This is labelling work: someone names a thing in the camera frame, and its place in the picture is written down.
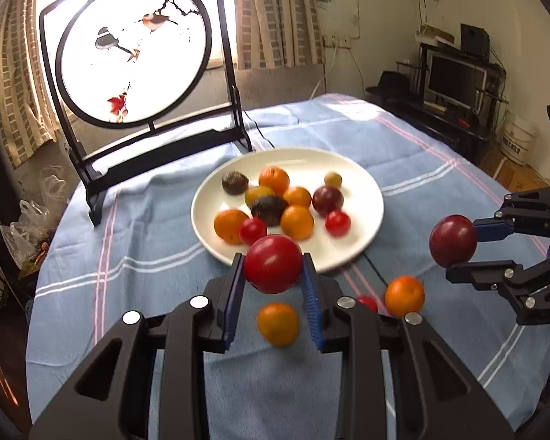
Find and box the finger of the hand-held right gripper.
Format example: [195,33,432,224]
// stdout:
[473,187,550,245]
[446,257,550,328]

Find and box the white plastic bag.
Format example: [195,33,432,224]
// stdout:
[0,199,51,267]

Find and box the dark red plum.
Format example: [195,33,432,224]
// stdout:
[429,214,478,268]
[312,186,344,217]

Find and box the small green yellow fruit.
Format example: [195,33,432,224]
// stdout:
[244,185,276,207]

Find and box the checkered curtain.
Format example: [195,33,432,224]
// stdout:
[244,0,327,70]
[0,0,69,168]

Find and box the computer monitor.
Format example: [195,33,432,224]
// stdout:
[424,52,488,111]

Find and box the black hat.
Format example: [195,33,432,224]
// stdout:
[377,71,413,99]

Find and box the dark brown round fruit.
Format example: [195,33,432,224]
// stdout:
[250,195,289,227]
[222,170,249,195]

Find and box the white bucket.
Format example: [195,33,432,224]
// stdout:
[500,110,540,167]

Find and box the white round plate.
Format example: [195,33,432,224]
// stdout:
[191,147,385,273]

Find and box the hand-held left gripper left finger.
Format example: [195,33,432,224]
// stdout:
[29,252,246,440]

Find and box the blue striped tablecloth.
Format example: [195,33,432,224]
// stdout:
[25,93,550,440]

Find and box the bird painting table screen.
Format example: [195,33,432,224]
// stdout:
[39,0,254,227]

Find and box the black speaker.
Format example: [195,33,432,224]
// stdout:
[460,23,491,56]

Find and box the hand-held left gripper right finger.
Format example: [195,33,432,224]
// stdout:
[301,252,516,440]

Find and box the dark desk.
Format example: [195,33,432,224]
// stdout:
[366,87,505,166]

